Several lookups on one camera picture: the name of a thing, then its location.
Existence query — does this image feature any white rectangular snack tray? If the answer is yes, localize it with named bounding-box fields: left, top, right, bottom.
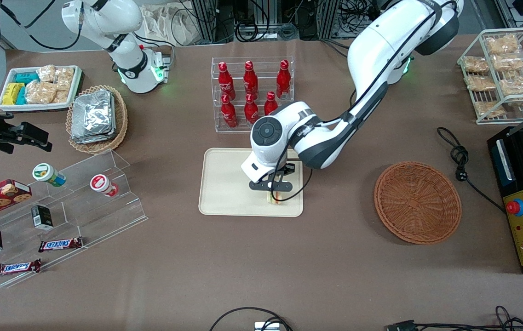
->
left=0, top=65, right=83, bottom=112

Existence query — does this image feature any beige plastic tray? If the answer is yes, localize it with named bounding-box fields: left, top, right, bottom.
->
left=198, top=148, right=304, bottom=217

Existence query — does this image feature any foil-wrapped sandwich packet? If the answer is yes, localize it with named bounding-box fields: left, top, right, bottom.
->
left=70, top=129, right=117, bottom=145
left=72, top=89, right=115, bottom=138

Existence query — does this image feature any tan wicker basket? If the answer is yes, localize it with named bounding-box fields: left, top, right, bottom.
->
left=65, top=85, right=128, bottom=154

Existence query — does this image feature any brown round wicker basket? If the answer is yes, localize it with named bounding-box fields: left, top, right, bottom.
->
left=374, top=161, right=463, bottom=245

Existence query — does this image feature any yellow snack packet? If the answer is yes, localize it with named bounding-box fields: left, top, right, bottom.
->
left=2, top=83, right=24, bottom=105

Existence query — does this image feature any green sunflower lidded cup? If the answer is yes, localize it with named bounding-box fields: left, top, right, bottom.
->
left=32, top=163, right=67, bottom=188

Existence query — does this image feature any red cola bottle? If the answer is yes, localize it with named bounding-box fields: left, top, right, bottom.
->
left=220, top=94, right=238, bottom=128
left=218, top=62, right=236, bottom=99
left=276, top=60, right=291, bottom=99
left=243, top=60, right=259, bottom=98
left=244, top=94, right=259, bottom=125
left=264, top=91, right=279, bottom=116

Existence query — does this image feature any dark green box with barcode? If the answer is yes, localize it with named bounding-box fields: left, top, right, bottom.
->
left=31, top=205, right=54, bottom=231

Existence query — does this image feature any red lidded yogurt cup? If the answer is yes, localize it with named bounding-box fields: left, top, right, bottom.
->
left=90, top=174, right=119, bottom=198

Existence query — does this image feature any clear acrylic stepped shelf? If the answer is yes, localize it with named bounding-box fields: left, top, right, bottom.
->
left=0, top=149, right=148, bottom=289

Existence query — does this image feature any clear acrylic bottle rack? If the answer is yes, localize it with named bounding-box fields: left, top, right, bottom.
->
left=211, top=57, right=295, bottom=133

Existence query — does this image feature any Snickers chocolate bar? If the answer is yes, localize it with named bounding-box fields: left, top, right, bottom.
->
left=0, top=259, right=42, bottom=277
left=38, top=237, right=84, bottom=253

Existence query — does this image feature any white cloth bag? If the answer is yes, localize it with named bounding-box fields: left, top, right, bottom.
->
left=141, top=4, right=200, bottom=46

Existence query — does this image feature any clear bag of pastry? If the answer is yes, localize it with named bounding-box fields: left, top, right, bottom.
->
left=474, top=100, right=506, bottom=118
left=491, top=53, right=523, bottom=72
left=466, top=74, right=496, bottom=92
left=463, top=56, right=489, bottom=74
left=485, top=34, right=520, bottom=56
left=498, top=69, right=523, bottom=97

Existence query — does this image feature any black right-arm cable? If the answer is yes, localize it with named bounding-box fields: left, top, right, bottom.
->
left=0, top=0, right=82, bottom=51

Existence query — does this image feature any black left-arm cable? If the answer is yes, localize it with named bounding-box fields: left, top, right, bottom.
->
left=261, top=0, right=457, bottom=203

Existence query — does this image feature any black looped cable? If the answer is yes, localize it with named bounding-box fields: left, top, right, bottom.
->
left=209, top=307, right=293, bottom=331

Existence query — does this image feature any aluminium frame rack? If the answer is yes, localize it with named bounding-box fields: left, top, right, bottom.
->
left=190, top=0, right=349, bottom=44

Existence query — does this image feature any black power cable with plug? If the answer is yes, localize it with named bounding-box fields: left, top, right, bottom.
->
left=437, top=127, right=506, bottom=213

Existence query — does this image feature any black cable with connector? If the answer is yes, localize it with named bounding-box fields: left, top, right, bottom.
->
left=385, top=320, right=523, bottom=331

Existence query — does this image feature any white wire rack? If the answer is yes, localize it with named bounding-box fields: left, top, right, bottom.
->
left=457, top=27, right=523, bottom=126

